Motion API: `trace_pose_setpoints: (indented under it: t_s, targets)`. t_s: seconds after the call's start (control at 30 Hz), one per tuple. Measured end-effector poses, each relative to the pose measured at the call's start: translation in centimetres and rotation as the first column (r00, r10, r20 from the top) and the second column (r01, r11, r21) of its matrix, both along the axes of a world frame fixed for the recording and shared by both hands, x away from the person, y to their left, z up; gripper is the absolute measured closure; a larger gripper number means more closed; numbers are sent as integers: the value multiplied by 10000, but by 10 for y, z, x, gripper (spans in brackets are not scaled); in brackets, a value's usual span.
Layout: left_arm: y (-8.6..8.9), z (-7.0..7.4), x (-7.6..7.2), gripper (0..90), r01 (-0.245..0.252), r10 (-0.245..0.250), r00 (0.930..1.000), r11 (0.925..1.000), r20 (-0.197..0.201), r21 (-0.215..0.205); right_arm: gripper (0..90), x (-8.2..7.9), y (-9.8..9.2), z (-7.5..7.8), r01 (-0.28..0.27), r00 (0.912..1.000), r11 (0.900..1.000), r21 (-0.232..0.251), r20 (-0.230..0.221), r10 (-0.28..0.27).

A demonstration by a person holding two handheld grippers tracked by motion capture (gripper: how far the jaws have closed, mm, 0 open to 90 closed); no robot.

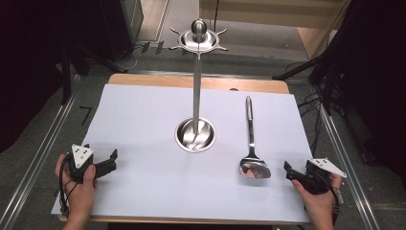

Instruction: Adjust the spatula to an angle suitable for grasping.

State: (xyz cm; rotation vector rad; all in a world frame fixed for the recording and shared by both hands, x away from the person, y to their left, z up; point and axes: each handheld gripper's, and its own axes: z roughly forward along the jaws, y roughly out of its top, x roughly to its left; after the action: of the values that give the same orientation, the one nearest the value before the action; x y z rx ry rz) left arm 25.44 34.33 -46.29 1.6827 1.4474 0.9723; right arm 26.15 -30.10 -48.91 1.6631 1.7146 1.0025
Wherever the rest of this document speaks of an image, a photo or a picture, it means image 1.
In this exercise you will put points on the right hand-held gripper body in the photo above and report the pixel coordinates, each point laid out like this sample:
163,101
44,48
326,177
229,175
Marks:
317,179

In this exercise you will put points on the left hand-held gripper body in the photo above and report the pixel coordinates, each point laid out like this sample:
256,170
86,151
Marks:
79,156

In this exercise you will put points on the person's right hand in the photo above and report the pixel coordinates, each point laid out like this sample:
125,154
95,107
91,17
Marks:
319,202

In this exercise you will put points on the person's left hand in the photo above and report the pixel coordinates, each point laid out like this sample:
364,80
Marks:
79,195

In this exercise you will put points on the white paper sheet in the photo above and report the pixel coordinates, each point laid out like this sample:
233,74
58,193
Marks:
153,172

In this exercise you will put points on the metal ladle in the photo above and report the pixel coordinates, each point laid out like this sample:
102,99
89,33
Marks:
251,127

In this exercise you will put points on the black stand leg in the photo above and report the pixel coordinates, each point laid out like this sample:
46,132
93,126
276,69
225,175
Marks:
300,68

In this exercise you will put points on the stainless steel utensil rack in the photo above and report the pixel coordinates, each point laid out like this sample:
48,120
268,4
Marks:
197,96

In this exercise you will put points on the metal floor rail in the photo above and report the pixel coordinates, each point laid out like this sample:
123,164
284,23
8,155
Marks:
35,166
348,166

